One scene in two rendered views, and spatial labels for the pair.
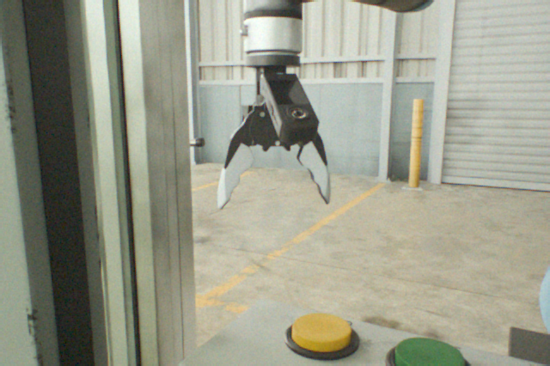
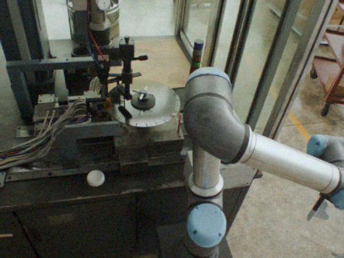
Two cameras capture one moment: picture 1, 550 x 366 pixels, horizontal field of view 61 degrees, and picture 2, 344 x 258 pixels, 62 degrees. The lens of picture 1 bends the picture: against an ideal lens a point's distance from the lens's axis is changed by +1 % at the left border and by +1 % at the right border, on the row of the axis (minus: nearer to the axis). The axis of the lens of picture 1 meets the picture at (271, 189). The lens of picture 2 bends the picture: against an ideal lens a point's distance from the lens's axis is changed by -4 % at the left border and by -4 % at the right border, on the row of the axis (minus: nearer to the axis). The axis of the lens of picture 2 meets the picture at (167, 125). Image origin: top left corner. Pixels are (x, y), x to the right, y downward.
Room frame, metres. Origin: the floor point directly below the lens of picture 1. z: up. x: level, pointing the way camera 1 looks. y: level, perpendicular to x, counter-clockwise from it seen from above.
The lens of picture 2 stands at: (0.65, -0.82, 1.78)
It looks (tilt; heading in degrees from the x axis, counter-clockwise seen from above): 43 degrees down; 136
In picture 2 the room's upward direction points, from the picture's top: 6 degrees clockwise
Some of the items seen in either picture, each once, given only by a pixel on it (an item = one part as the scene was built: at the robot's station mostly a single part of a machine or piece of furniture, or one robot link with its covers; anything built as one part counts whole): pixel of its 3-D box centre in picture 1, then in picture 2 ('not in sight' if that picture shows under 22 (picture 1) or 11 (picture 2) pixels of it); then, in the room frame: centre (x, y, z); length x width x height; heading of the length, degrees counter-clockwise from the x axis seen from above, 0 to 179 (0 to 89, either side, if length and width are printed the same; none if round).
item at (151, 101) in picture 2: not in sight; (143, 98); (-0.17, -0.18, 0.96); 0.11 x 0.11 x 0.03
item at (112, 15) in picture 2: not in sight; (96, 29); (-0.94, 0.02, 0.93); 0.31 x 0.31 x 0.36
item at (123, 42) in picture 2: not in sight; (126, 60); (-0.18, -0.26, 1.17); 0.06 x 0.05 x 0.20; 53
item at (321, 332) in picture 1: (321, 338); not in sight; (0.29, -0.03, 0.90); 0.04 x 0.04 x 0.02
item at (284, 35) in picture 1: (271, 40); not in sight; (0.62, 0.00, 1.13); 0.08 x 0.08 x 0.05
